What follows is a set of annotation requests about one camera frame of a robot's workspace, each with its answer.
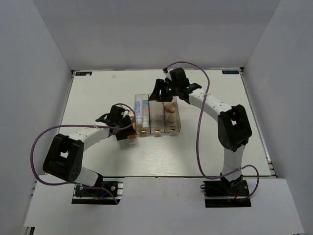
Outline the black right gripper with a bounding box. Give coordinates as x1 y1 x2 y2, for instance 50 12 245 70
148 79 179 103

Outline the orange cream tube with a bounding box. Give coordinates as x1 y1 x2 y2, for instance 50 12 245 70
128 124 136 145

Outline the beige makeup sponge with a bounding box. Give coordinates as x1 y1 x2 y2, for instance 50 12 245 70
164 104 176 113
167 113 176 123

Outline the teal pink gradient tube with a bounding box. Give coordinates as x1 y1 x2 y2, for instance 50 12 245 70
142 101 150 128

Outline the clear white cosmetic tube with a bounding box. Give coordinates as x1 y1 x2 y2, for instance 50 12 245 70
135 99 143 127

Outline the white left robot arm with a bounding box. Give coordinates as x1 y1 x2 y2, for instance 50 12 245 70
43 105 135 195

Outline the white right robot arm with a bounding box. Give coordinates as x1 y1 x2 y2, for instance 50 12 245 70
149 68 252 195

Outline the clear middle organizer bin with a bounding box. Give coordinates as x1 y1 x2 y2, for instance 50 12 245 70
149 100 165 135

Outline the clear organizer bin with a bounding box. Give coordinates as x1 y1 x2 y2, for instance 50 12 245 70
135 94 150 134
163 97 181 134
149 100 165 135

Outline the clear left organizer bin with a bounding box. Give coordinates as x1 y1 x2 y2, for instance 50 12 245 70
135 94 150 134

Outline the clear right organizer bin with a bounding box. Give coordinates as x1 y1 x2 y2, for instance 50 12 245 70
163 97 181 134

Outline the blue label sticker left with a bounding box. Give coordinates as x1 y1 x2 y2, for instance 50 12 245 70
75 71 92 76

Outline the blue label sticker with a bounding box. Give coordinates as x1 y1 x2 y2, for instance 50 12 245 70
75 71 92 76
222 70 239 74

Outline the blue label sticker right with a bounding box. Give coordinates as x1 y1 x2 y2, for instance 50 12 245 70
222 70 239 74

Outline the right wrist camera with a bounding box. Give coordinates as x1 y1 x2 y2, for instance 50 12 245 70
162 68 172 83

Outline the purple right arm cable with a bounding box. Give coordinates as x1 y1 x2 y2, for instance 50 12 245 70
162 61 260 200

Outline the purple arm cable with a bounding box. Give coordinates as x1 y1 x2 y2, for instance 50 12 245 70
29 103 135 204
162 61 260 200

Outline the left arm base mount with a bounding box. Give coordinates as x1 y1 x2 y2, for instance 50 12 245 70
71 178 124 205

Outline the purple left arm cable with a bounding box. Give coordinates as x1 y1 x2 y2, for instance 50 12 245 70
29 103 135 204

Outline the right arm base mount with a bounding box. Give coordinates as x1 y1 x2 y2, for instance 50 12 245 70
200 175 251 208

